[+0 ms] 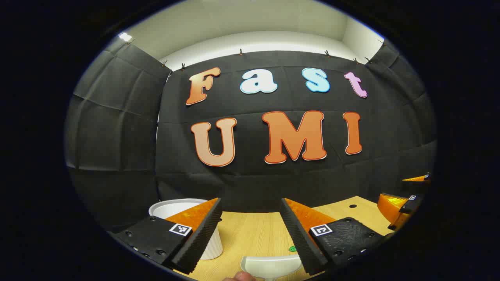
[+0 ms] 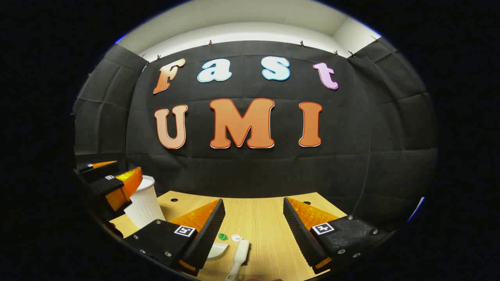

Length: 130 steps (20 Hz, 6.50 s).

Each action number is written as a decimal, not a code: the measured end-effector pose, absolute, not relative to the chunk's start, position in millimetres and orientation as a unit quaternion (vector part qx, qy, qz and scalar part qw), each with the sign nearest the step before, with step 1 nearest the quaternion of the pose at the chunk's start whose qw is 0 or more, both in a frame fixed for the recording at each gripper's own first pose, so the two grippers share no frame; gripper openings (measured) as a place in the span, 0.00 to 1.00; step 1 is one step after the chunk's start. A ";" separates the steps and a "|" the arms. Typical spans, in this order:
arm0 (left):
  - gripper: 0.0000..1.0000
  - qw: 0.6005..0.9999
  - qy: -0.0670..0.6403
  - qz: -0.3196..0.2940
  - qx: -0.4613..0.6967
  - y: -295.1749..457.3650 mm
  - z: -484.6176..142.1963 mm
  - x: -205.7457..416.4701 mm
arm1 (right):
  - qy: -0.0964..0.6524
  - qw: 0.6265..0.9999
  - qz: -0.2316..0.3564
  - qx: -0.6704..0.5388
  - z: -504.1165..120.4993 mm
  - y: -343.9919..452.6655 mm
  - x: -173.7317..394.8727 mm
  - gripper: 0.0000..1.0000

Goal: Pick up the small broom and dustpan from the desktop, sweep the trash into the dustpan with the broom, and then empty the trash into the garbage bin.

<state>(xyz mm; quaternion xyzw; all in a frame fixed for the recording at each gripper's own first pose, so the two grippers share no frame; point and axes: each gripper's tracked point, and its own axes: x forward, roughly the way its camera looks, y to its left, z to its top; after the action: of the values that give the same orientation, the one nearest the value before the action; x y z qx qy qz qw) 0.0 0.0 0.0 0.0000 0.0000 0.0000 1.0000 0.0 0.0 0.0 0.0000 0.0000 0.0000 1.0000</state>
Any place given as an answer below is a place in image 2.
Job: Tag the black backdrop cloth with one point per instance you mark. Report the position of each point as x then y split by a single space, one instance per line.
250 171

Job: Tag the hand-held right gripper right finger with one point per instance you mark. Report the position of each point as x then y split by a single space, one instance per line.
299 234

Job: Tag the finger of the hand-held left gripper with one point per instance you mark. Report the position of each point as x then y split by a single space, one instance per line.
97 171
105 187

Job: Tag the white paper ball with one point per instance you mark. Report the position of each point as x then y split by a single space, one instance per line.
236 237

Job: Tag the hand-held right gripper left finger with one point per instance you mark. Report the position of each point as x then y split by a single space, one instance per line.
205 236

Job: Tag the white plastic dustpan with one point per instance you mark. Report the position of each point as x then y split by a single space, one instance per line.
218 251

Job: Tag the small white broom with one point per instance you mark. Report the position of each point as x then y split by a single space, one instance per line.
240 253

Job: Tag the wooden desktop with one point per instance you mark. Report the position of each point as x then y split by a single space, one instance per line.
254 218

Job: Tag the white ribbed garbage bin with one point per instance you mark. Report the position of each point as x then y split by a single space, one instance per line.
146 207

